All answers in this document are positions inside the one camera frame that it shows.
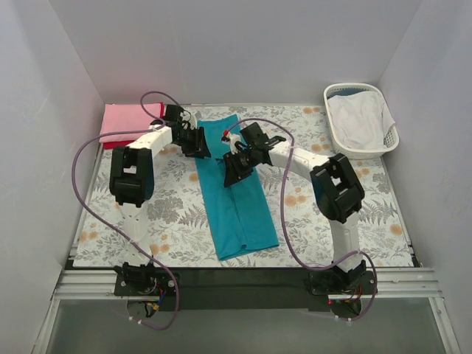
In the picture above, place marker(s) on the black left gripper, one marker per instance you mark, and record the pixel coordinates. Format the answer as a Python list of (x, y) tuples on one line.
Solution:
[(197, 142)]

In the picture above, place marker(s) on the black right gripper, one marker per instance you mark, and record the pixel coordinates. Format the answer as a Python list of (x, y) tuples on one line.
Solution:
[(238, 168)]

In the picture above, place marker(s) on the teal t shirt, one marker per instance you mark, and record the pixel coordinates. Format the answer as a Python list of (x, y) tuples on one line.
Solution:
[(239, 218)]

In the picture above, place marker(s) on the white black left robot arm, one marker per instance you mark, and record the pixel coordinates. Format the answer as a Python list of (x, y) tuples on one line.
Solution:
[(132, 185)]

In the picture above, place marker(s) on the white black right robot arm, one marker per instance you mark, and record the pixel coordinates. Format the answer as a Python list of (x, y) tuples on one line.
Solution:
[(336, 187)]

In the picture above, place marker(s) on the floral table mat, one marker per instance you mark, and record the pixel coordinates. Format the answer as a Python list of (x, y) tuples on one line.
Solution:
[(179, 231)]

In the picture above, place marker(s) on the pink folded t shirt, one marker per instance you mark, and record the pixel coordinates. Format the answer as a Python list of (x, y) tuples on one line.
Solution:
[(125, 119)]

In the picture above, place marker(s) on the red folded t shirt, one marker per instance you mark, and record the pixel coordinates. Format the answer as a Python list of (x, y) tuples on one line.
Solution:
[(110, 144)]

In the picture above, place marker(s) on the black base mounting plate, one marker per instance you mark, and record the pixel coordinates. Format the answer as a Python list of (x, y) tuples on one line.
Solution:
[(246, 288)]

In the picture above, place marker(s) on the white t shirt in basket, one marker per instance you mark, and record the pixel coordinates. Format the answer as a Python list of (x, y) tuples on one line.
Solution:
[(361, 121)]

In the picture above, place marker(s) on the white laundry basket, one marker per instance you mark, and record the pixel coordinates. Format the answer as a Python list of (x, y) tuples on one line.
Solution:
[(392, 139)]

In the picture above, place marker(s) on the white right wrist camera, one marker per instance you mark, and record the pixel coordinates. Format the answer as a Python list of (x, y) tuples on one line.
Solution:
[(232, 139)]

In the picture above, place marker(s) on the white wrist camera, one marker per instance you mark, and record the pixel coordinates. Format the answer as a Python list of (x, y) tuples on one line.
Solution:
[(189, 119), (232, 139)]

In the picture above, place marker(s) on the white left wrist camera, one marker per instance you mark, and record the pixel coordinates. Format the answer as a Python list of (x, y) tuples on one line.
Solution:
[(189, 119)]

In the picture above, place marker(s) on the aluminium frame rail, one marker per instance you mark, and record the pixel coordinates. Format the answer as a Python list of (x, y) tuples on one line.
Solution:
[(249, 310)]

